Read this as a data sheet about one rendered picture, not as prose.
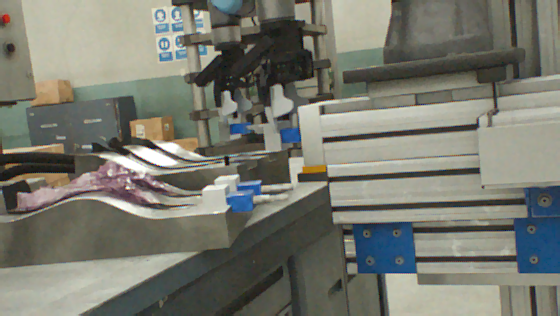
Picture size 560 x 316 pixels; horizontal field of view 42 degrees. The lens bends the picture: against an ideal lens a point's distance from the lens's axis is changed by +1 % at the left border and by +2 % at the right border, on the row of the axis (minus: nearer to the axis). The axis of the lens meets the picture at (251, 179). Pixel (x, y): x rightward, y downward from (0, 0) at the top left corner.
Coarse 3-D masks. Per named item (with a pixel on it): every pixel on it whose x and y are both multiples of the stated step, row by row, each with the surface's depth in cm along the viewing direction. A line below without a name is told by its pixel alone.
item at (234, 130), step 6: (228, 120) 190; (234, 120) 193; (222, 126) 192; (228, 126) 191; (234, 126) 190; (240, 126) 189; (246, 126) 190; (252, 126) 189; (258, 126) 188; (222, 132) 192; (228, 132) 191; (234, 132) 190; (240, 132) 189; (246, 132) 190; (222, 138) 192; (228, 138) 191; (234, 138) 192
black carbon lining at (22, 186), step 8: (16, 184) 127; (24, 184) 128; (8, 192) 125; (16, 192) 127; (24, 192) 128; (8, 200) 125; (16, 200) 127; (8, 208) 124; (160, 208) 117; (168, 208) 117; (176, 208) 117; (184, 208) 113
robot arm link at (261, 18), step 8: (256, 0) 138; (264, 0) 137; (272, 0) 136; (280, 0) 136; (288, 0) 137; (256, 8) 139; (264, 8) 137; (272, 8) 136; (280, 8) 136; (288, 8) 137; (264, 16) 137; (272, 16) 136; (280, 16) 136; (288, 16) 137
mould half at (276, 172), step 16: (160, 144) 167; (80, 160) 150; (96, 160) 148; (112, 160) 147; (128, 160) 150; (160, 160) 156; (288, 160) 159; (80, 176) 151; (160, 176) 143; (176, 176) 141; (192, 176) 140; (208, 176) 138; (240, 176) 136; (256, 176) 143; (272, 176) 150; (288, 176) 158; (272, 192) 149
